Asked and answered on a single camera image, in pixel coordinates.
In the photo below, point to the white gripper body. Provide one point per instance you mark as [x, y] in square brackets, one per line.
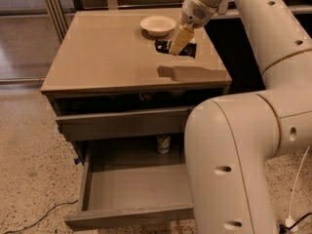
[195, 13]

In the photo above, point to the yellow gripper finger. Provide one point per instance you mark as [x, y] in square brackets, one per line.
[182, 37]

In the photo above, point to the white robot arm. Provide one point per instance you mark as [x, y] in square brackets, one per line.
[228, 139]

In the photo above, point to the closed grey top drawer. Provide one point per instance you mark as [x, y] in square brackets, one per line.
[151, 122]

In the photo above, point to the grey drawer cabinet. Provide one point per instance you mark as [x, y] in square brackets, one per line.
[107, 63]

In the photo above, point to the small can in drawer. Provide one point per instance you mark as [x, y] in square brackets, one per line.
[163, 144]

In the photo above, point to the open grey middle drawer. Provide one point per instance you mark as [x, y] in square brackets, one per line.
[126, 181]

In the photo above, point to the white ceramic bowl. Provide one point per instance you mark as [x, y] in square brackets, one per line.
[158, 26]

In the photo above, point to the blue tape piece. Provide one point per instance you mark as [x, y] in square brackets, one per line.
[77, 161]

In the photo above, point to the black power strip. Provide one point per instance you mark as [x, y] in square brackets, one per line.
[282, 229]

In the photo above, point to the metal railing frame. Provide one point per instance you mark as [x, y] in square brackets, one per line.
[215, 29]

